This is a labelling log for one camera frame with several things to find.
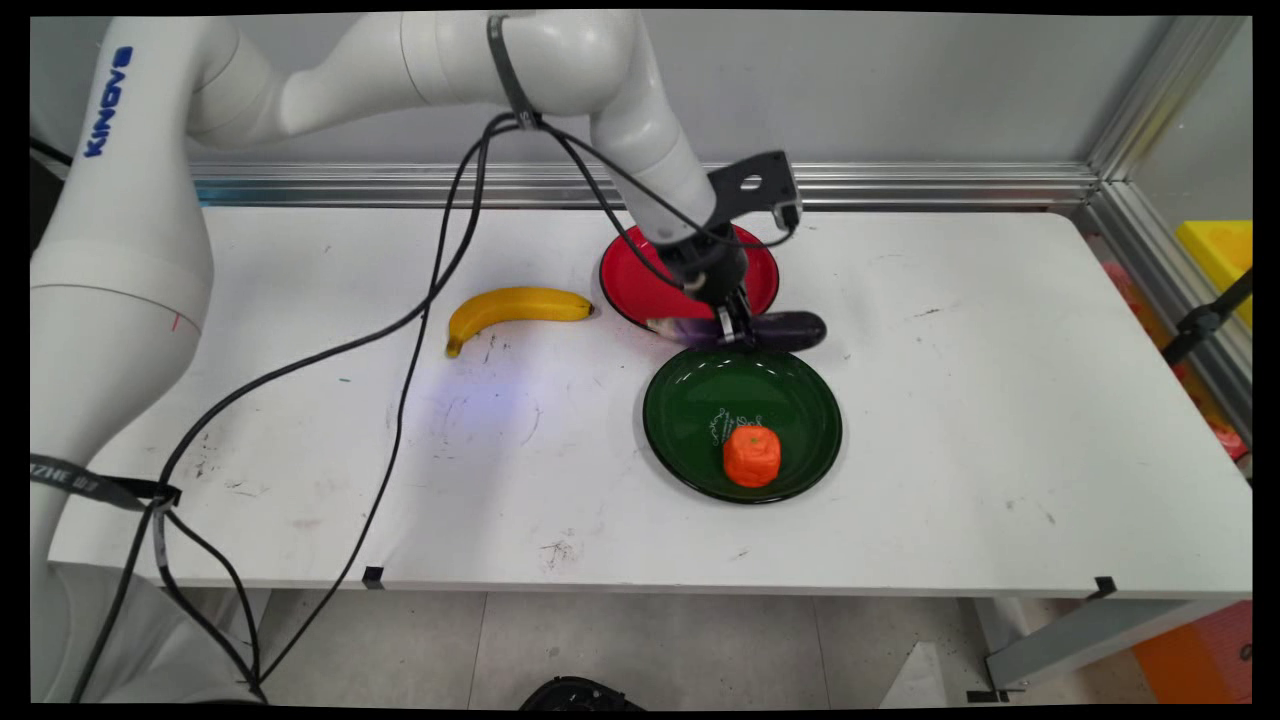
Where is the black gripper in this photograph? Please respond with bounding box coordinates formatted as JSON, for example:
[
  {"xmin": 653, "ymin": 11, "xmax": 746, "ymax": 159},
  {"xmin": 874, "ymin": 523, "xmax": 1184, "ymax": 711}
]
[{"xmin": 654, "ymin": 233, "xmax": 758, "ymax": 348}]

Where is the purple eggplant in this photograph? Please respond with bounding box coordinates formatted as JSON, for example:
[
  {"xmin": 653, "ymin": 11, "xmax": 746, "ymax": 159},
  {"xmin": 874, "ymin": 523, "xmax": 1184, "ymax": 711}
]
[{"xmin": 647, "ymin": 311, "xmax": 829, "ymax": 354}]

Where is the green round plate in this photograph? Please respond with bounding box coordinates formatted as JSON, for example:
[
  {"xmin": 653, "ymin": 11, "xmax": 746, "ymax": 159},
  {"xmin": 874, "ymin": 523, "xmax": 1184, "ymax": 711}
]
[{"xmin": 642, "ymin": 345, "xmax": 844, "ymax": 505}]

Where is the red round plate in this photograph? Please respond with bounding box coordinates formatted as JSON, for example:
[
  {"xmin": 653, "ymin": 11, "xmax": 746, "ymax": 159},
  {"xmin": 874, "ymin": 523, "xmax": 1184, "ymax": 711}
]
[{"xmin": 599, "ymin": 224, "xmax": 780, "ymax": 332}]

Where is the orange persimmon fruit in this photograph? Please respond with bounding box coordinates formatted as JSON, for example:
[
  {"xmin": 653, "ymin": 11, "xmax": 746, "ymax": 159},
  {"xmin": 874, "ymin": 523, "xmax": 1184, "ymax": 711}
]
[{"xmin": 722, "ymin": 424, "xmax": 784, "ymax": 490}]

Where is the yellow banana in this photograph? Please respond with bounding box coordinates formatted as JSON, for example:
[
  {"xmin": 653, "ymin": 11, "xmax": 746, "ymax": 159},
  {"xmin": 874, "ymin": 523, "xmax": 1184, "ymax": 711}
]
[{"xmin": 445, "ymin": 286, "xmax": 597, "ymax": 359}]

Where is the black round floor object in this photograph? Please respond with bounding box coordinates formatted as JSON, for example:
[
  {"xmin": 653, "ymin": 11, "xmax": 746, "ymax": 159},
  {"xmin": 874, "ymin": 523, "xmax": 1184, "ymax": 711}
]
[{"xmin": 519, "ymin": 676, "xmax": 647, "ymax": 711}]

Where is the grey slanted table leg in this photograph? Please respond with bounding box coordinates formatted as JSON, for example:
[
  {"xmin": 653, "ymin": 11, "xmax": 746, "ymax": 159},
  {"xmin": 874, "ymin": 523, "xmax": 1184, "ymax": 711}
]
[{"xmin": 984, "ymin": 597, "xmax": 1243, "ymax": 693}]

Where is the pink red object behind table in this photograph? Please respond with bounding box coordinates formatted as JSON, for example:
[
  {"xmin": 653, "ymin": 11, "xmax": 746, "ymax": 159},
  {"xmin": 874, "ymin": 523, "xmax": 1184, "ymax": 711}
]
[{"xmin": 1100, "ymin": 260, "xmax": 1251, "ymax": 463}]

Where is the yellow plastic box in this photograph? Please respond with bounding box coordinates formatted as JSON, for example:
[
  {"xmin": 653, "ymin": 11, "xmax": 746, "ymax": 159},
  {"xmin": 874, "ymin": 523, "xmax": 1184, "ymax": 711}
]
[{"xmin": 1175, "ymin": 220, "xmax": 1253, "ymax": 333}]

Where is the white straight table leg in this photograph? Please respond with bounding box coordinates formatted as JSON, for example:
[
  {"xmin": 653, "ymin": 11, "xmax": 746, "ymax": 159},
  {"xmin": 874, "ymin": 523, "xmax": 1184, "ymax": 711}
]
[{"xmin": 232, "ymin": 588, "xmax": 274, "ymax": 681}]

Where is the orange box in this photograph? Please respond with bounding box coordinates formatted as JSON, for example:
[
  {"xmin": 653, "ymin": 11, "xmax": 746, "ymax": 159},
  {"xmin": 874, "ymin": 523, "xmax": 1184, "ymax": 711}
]
[{"xmin": 1129, "ymin": 600, "xmax": 1253, "ymax": 705}]

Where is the black flat panel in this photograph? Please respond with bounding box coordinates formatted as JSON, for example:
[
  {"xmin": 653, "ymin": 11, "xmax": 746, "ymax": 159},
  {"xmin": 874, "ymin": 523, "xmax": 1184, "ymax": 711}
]
[{"xmin": 30, "ymin": 138, "xmax": 77, "ymax": 256}]

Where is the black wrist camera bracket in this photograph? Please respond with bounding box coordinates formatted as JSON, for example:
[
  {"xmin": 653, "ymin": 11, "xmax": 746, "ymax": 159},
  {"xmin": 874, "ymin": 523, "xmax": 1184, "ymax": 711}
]
[{"xmin": 707, "ymin": 150, "xmax": 804, "ymax": 239}]

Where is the long aluminium frame rail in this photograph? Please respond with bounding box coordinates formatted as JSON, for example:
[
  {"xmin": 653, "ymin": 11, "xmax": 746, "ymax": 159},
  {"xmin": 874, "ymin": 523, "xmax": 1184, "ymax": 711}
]
[{"xmin": 190, "ymin": 162, "xmax": 1101, "ymax": 212}]

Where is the plain black cable strap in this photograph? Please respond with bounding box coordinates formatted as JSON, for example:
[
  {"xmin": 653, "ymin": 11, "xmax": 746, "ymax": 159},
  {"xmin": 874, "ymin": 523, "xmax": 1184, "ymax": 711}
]
[{"xmin": 486, "ymin": 13, "xmax": 544, "ymax": 129}]

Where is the black cable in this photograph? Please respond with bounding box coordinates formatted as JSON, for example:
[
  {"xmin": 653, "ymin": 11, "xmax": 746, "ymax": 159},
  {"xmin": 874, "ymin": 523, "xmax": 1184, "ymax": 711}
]
[
  {"xmin": 150, "ymin": 112, "xmax": 801, "ymax": 693},
  {"xmin": 70, "ymin": 112, "xmax": 736, "ymax": 703}
]

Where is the angled aluminium frame rail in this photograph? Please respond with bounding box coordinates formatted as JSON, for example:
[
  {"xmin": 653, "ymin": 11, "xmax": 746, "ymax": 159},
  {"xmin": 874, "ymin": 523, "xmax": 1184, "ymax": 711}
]
[{"xmin": 1072, "ymin": 15, "xmax": 1253, "ymax": 443}]

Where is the black strap with white print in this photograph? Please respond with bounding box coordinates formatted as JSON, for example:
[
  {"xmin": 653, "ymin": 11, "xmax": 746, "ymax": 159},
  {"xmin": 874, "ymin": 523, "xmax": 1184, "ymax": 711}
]
[{"xmin": 30, "ymin": 454, "xmax": 183, "ymax": 513}]

